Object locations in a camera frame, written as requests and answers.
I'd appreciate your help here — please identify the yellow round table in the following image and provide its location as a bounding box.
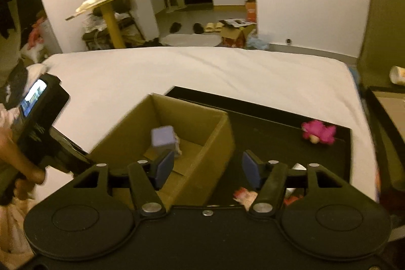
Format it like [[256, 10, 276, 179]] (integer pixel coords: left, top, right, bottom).
[[65, 0, 149, 50]]

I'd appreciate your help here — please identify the person's left forearm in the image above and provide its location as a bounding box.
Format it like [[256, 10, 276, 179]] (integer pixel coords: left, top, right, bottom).
[[0, 128, 29, 174]]

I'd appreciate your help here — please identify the blue plastic bag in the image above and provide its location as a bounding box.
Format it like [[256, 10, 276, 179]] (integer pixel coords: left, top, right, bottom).
[[246, 36, 270, 51]]

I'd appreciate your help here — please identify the pink plush toy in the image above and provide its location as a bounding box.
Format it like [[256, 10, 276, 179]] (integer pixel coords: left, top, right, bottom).
[[300, 120, 337, 146]]

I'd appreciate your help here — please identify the white bed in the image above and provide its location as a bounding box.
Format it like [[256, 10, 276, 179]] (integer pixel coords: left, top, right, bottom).
[[32, 46, 380, 204]]

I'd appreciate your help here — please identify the white bottle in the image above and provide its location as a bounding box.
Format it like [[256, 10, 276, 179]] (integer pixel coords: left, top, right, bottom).
[[389, 65, 405, 86]]

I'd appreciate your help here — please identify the pink cloth pile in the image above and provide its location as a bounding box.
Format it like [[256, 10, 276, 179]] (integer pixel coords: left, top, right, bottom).
[[19, 15, 49, 60]]

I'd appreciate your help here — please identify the white oval rug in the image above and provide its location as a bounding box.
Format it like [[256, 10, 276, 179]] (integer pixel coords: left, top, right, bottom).
[[160, 33, 222, 47]]

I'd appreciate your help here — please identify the pair of yellow slippers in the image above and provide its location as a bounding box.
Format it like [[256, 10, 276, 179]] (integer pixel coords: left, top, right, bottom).
[[204, 22, 226, 33]]

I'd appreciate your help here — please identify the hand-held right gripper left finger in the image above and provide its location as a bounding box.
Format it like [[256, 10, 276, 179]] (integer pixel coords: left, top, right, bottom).
[[73, 150, 175, 218]]

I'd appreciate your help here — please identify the black tray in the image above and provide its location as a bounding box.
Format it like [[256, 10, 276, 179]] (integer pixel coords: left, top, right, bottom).
[[165, 86, 353, 206]]

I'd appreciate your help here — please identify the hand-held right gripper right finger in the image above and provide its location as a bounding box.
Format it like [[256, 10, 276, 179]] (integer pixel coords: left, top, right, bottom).
[[242, 150, 345, 218]]

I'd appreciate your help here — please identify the purple cube box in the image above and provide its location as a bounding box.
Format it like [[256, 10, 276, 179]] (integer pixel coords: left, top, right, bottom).
[[151, 125, 176, 151]]

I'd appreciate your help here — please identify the cardboard box with red print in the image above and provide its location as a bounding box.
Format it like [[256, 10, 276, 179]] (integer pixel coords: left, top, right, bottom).
[[220, 18, 257, 49]]

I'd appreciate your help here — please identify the person's left hand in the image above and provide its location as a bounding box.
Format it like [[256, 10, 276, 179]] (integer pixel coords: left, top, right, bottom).
[[16, 159, 47, 192]]

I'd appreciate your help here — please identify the orange box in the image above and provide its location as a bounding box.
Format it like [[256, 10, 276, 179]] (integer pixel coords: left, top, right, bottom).
[[245, 0, 257, 24]]

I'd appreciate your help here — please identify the red snack packet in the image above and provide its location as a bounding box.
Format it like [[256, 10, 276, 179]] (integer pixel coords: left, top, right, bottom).
[[233, 188, 260, 205]]

